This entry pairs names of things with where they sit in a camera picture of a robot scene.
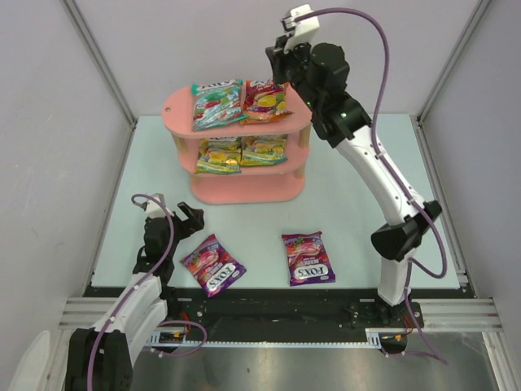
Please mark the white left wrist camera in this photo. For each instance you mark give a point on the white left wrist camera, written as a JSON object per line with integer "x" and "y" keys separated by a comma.
{"x": 154, "y": 208}

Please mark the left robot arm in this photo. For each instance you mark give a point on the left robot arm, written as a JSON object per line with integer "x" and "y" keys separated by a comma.
{"x": 102, "y": 357}

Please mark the teal Fox's candy bag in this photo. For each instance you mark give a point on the teal Fox's candy bag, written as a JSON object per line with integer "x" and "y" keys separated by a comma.
{"x": 217, "y": 104}

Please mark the green Fox's candy bag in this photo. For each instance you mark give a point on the green Fox's candy bag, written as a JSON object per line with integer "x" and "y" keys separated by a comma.
{"x": 219, "y": 156}

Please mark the yellow-green Fox's candy bag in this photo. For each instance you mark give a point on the yellow-green Fox's candy bag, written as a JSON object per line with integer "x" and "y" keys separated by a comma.
{"x": 264, "y": 150}

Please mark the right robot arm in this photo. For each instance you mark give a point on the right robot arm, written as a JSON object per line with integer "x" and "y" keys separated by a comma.
{"x": 347, "y": 128}

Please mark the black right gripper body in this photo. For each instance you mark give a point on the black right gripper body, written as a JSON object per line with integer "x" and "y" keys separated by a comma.
{"x": 276, "y": 57}

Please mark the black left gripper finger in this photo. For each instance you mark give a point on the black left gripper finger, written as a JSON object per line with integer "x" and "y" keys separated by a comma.
{"x": 196, "y": 218}
{"x": 188, "y": 211}

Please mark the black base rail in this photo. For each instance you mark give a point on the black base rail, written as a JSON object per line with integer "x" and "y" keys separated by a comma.
{"x": 289, "y": 317}

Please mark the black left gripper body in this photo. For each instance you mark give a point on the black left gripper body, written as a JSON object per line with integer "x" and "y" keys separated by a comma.
{"x": 179, "y": 222}

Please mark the purple fox's bag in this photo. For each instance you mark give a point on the purple fox's bag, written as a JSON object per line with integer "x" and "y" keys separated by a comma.
{"x": 308, "y": 262}
{"x": 213, "y": 267}

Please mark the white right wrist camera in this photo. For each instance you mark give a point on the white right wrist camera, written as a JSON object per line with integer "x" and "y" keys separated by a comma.
{"x": 298, "y": 27}

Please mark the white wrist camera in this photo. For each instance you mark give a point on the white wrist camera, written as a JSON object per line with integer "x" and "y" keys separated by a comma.
{"x": 154, "y": 208}
{"x": 298, "y": 27}

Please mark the orange Fox's candy bag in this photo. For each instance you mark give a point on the orange Fox's candy bag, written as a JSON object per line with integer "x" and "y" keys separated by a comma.
{"x": 264, "y": 102}

